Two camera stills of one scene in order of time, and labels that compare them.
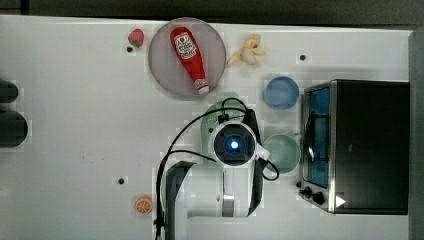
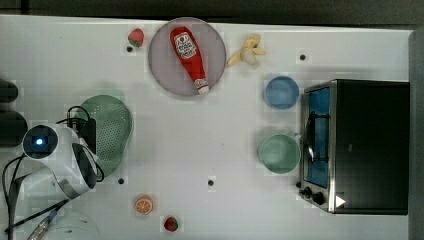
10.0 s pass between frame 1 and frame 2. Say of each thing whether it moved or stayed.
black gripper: moved
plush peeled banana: stayed
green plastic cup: stayed
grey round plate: stayed
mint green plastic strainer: moved
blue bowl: stayed
